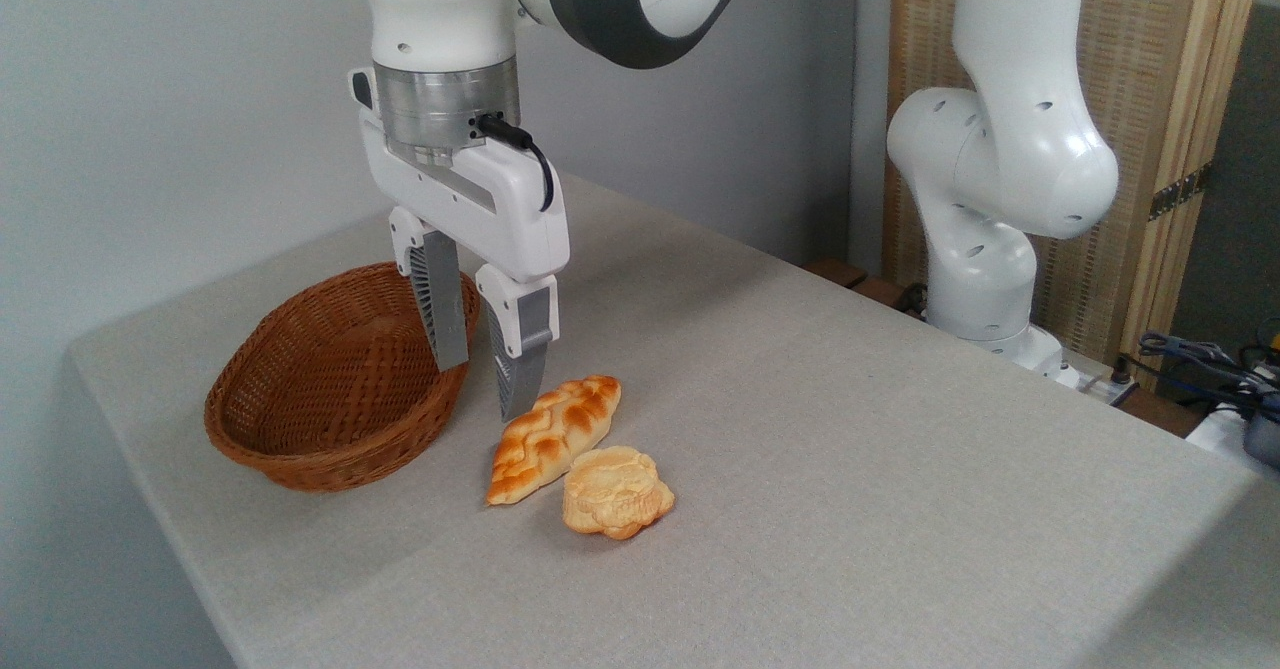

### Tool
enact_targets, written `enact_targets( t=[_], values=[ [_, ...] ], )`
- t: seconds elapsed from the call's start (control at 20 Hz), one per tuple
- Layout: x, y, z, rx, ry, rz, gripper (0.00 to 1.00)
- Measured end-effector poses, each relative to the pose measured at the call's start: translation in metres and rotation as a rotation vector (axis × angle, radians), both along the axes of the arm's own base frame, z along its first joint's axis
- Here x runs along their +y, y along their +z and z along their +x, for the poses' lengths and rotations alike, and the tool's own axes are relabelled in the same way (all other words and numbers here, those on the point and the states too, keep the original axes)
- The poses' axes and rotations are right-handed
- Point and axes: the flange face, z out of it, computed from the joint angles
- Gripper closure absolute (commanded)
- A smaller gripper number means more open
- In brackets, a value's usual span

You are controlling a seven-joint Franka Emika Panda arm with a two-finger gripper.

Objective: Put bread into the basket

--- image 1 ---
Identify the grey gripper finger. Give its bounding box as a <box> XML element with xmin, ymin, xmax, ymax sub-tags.
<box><xmin>388</xmin><ymin>206</ymin><xmax>472</xmax><ymax>373</ymax></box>
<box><xmin>475</xmin><ymin>264</ymin><xmax>560</xmax><ymax>423</ymax></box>

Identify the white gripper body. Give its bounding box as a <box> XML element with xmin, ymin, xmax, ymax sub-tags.
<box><xmin>348</xmin><ymin>68</ymin><xmax>572</xmax><ymax>286</ymax></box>

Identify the braided long bread loaf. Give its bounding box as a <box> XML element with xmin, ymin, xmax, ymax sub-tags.
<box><xmin>486</xmin><ymin>375</ymin><xmax>623</xmax><ymax>507</ymax></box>

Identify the round flower-shaped bread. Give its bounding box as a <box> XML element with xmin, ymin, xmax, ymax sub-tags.
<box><xmin>562</xmin><ymin>446</ymin><xmax>676</xmax><ymax>541</ymax></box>

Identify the brown wicker basket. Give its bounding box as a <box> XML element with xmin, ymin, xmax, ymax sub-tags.
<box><xmin>204</xmin><ymin>261</ymin><xmax>482</xmax><ymax>493</ymax></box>

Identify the brown wooden board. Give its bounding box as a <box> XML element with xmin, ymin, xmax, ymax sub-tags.
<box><xmin>803</xmin><ymin>257</ymin><xmax>931</xmax><ymax>318</ymax></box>

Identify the bamboo folding screen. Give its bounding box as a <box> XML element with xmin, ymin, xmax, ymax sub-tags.
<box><xmin>884</xmin><ymin>0</ymin><xmax>1267</xmax><ymax>390</ymax></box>

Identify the black metal screen hinge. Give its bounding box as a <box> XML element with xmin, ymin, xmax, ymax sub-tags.
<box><xmin>1148</xmin><ymin>163</ymin><xmax>1214</xmax><ymax>222</ymax></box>

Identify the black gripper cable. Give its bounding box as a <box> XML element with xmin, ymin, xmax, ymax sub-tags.
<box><xmin>476</xmin><ymin>112</ymin><xmax>556</xmax><ymax>214</ymax></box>

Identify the dark blue cable bundle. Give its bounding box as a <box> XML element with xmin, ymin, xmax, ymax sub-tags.
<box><xmin>1118</xmin><ymin>332</ymin><xmax>1280</xmax><ymax>422</ymax></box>

